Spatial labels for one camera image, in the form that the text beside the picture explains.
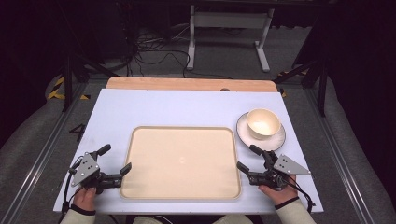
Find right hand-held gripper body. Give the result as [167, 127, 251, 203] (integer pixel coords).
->
[247, 150, 312, 192]

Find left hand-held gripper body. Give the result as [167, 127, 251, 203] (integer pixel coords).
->
[70, 151, 123, 194]

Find person's left hand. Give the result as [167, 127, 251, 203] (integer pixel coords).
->
[72, 186, 98, 213]

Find person's right hand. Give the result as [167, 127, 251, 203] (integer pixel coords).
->
[257, 175, 299, 207]

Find white plate with dark rim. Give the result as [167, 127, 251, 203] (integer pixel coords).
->
[235, 111, 287, 152]

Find cream bowl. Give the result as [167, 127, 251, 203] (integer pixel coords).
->
[246, 107, 283, 141]

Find person's right leg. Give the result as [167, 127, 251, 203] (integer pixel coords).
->
[212, 214, 254, 224]

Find beige rectangular tray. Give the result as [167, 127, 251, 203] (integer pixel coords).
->
[119, 125, 243, 201]

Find yellow black hazard tape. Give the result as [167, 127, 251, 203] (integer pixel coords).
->
[46, 76, 92, 102]
[276, 70, 310, 99]

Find black metal stand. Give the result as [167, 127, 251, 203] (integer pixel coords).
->
[273, 58, 332, 118]
[59, 50, 120, 114]

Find white table mat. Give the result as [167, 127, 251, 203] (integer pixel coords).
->
[52, 88, 324, 216]

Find wooden table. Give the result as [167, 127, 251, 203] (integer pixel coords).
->
[105, 76, 279, 93]

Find white metal stand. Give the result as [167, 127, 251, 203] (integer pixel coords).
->
[185, 4, 276, 74]

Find left hand-held gripper cable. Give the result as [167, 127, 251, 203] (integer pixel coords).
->
[60, 158, 84, 218]

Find hand-held gripper cable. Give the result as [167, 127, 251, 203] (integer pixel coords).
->
[60, 158, 84, 218]
[276, 173, 318, 215]

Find right hand-held gripper cable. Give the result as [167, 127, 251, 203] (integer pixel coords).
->
[276, 173, 318, 215]

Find aluminium floor rail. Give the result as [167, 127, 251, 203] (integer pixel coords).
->
[0, 81, 90, 224]
[302, 87, 375, 224]

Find thin white cable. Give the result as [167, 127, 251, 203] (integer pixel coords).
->
[152, 215, 174, 224]

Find black floor cables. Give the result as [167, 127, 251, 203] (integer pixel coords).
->
[123, 24, 235, 80]

